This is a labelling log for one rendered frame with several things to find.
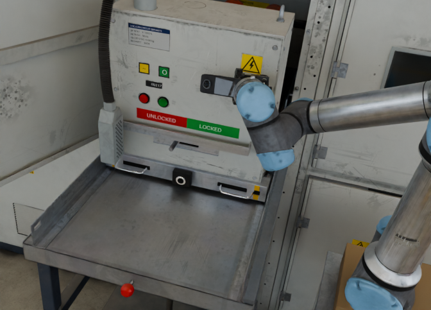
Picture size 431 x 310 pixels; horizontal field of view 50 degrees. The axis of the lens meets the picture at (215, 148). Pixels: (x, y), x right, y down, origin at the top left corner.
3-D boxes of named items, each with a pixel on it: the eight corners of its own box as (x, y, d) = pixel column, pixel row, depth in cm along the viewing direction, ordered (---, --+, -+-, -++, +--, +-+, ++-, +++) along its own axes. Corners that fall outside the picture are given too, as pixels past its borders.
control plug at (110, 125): (115, 165, 140) (112, 115, 130) (100, 162, 141) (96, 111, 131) (126, 152, 146) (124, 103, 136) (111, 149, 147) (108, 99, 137)
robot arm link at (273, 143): (310, 148, 104) (293, 103, 101) (287, 172, 96) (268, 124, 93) (280, 153, 109) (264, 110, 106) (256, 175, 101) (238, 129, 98)
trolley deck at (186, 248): (251, 321, 113) (254, 305, 110) (24, 258, 124) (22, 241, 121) (285, 178, 171) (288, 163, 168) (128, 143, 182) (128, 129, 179)
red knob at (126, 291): (131, 300, 114) (131, 291, 112) (118, 296, 115) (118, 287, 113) (138, 287, 118) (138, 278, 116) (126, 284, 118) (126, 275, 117)
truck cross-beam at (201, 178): (265, 202, 145) (267, 187, 141) (105, 165, 154) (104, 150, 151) (267, 192, 149) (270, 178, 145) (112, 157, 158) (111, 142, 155)
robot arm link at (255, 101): (247, 132, 93) (231, 93, 91) (242, 121, 104) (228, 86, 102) (283, 117, 93) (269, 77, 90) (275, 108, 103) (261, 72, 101)
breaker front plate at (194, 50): (258, 189, 143) (282, 40, 117) (113, 155, 151) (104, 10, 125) (259, 186, 144) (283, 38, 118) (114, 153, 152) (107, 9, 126)
